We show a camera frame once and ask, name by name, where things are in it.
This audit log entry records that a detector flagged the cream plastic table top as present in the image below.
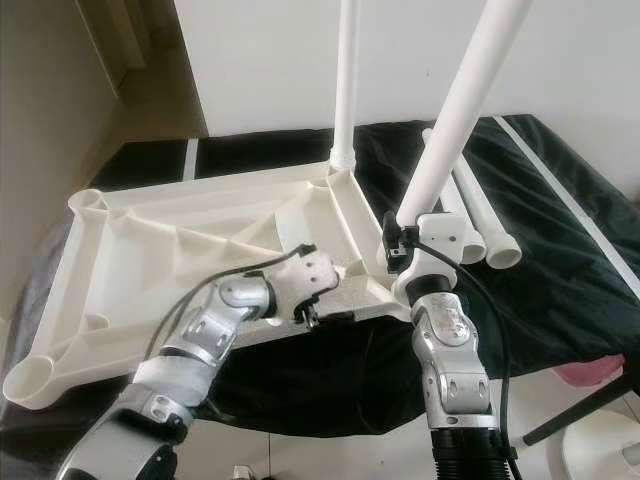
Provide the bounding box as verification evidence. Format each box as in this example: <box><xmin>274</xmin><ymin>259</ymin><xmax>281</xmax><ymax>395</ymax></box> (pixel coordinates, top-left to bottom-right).
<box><xmin>2</xmin><ymin>163</ymin><xmax>416</xmax><ymax>411</ymax></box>

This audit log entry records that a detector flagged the black table cloth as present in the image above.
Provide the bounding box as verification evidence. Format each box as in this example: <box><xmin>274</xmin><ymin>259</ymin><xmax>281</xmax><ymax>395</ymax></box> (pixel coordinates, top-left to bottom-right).
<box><xmin>0</xmin><ymin>112</ymin><xmax>640</xmax><ymax>476</ymax></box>

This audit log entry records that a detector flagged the pink slipper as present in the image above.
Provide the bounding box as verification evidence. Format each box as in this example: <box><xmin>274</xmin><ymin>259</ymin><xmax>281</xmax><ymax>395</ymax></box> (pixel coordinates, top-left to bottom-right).
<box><xmin>553</xmin><ymin>353</ymin><xmax>624</xmax><ymax>388</ymax></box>

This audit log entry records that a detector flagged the black metal stand leg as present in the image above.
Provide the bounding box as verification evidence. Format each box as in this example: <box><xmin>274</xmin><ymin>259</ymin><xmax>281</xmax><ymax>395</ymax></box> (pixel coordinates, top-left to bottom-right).
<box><xmin>523</xmin><ymin>358</ymin><xmax>640</xmax><ymax>448</ymax></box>

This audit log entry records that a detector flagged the white standing fan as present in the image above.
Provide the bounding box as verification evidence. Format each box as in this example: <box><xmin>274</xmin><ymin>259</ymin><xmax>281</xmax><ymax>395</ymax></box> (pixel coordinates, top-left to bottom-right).
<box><xmin>543</xmin><ymin>410</ymin><xmax>640</xmax><ymax>480</ymax></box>

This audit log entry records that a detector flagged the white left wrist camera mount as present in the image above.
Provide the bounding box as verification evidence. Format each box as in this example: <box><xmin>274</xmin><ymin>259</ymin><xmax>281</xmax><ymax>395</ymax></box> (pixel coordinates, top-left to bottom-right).
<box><xmin>272</xmin><ymin>250</ymin><xmax>341</xmax><ymax>311</ymax></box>

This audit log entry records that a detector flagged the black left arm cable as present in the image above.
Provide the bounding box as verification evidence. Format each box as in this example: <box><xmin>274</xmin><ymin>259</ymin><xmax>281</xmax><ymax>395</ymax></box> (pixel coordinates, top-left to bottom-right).
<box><xmin>155</xmin><ymin>245</ymin><xmax>311</xmax><ymax>361</ymax></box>

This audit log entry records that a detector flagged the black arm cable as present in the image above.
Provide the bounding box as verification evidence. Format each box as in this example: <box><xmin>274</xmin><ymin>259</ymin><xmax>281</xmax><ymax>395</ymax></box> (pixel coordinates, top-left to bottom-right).
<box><xmin>440</xmin><ymin>250</ymin><xmax>526</xmax><ymax>480</ymax></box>
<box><xmin>155</xmin><ymin>245</ymin><xmax>311</xmax><ymax>361</ymax></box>

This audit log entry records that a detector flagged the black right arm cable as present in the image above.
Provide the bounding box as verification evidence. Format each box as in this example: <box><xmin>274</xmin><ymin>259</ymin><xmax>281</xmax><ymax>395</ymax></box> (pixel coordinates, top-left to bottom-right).
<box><xmin>440</xmin><ymin>250</ymin><xmax>526</xmax><ymax>480</ymax></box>

